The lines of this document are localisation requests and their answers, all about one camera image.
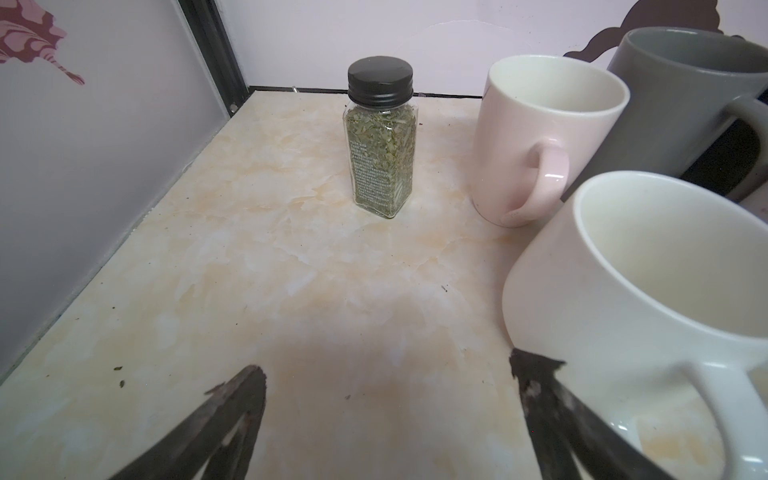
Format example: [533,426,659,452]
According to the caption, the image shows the spice jar black lid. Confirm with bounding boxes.
[343,56,418,219]

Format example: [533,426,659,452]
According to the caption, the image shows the white ribbed mug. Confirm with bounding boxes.
[502,171,767,479]

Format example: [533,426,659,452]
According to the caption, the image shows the grey mug front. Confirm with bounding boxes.
[563,27,767,202]

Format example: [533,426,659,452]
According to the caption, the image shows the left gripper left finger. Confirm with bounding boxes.
[113,365,267,479]

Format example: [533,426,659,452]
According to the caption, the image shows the black mug white base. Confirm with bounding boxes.
[681,119,767,201]

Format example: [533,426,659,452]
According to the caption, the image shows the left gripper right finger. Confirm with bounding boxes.
[509,348,671,479]

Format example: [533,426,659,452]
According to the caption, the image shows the pink mug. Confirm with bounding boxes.
[471,55,630,228]

